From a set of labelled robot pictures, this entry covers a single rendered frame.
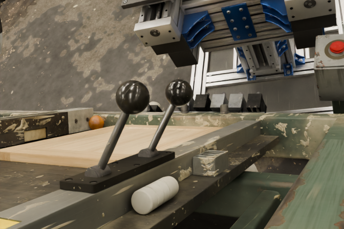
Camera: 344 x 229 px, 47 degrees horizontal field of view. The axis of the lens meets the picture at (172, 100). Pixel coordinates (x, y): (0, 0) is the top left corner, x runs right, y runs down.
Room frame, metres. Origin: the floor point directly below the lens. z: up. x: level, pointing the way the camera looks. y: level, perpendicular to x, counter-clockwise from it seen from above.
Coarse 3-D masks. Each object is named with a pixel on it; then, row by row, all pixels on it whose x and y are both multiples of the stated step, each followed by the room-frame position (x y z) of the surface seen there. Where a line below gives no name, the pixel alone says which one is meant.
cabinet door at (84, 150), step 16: (112, 128) 0.78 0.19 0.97; (128, 128) 0.77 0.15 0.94; (144, 128) 0.73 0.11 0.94; (176, 128) 0.67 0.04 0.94; (192, 128) 0.64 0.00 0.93; (208, 128) 0.61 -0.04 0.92; (32, 144) 0.67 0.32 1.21; (48, 144) 0.65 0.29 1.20; (64, 144) 0.64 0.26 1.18; (80, 144) 0.62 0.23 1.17; (96, 144) 0.60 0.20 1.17; (128, 144) 0.55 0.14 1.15; (144, 144) 0.53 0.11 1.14; (160, 144) 0.51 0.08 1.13; (176, 144) 0.48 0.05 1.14; (0, 160) 0.62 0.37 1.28; (16, 160) 0.59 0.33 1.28; (32, 160) 0.56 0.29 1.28; (48, 160) 0.53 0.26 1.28; (64, 160) 0.50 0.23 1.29; (80, 160) 0.48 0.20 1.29; (96, 160) 0.46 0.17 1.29; (112, 160) 0.43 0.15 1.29
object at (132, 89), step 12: (132, 84) 0.30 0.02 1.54; (120, 96) 0.30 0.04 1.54; (132, 96) 0.29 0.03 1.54; (144, 96) 0.29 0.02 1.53; (120, 108) 0.30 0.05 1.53; (132, 108) 0.29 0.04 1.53; (144, 108) 0.29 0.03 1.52; (120, 120) 0.30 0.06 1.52; (120, 132) 0.29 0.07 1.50; (108, 144) 0.29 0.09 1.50; (108, 156) 0.29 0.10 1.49; (96, 168) 0.28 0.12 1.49; (108, 168) 0.29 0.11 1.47
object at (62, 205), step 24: (192, 144) 0.40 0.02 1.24; (216, 144) 0.40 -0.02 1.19; (240, 144) 0.45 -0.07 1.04; (168, 168) 0.31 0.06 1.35; (72, 192) 0.26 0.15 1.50; (120, 192) 0.26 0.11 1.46; (0, 216) 0.23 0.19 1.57; (24, 216) 0.22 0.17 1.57; (48, 216) 0.22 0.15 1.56; (72, 216) 0.22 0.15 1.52; (96, 216) 0.23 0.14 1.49
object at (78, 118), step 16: (48, 112) 0.90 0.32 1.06; (64, 112) 0.89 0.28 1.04; (80, 112) 0.91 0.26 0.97; (0, 128) 0.78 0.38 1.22; (16, 128) 0.79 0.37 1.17; (32, 128) 0.81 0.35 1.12; (48, 128) 0.83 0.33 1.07; (64, 128) 0.86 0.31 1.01; (80, 128) 0.88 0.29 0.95; (0, 144) 0.75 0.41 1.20; (16, 144) 0.77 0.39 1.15
